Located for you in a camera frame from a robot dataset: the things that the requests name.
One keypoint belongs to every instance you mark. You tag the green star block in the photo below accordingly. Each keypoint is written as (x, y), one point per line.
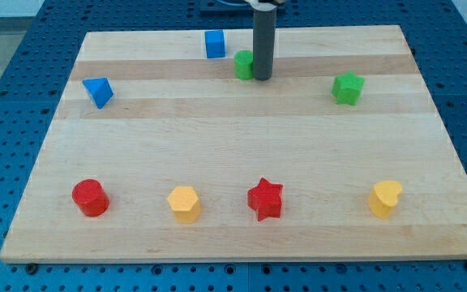
(347, 88)

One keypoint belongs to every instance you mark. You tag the blue triangle block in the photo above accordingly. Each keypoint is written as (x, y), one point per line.
(100, 91)

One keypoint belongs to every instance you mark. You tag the red cylinder block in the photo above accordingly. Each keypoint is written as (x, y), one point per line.
(90, 197)

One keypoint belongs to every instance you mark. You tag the light wooden board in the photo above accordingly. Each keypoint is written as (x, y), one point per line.
(178, 118)

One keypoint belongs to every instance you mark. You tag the blue cube block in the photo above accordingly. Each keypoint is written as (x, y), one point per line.
(215, 43)

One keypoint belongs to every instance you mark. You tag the red star block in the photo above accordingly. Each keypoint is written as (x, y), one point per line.
(265, 199)

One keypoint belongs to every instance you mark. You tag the green cylinder block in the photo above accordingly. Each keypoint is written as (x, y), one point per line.
(243, 64)

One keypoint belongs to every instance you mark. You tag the yellow heart block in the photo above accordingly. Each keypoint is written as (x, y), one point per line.
(384, 197)

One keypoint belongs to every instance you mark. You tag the yellow hexagon block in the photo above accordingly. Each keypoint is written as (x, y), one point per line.
(185, 204)

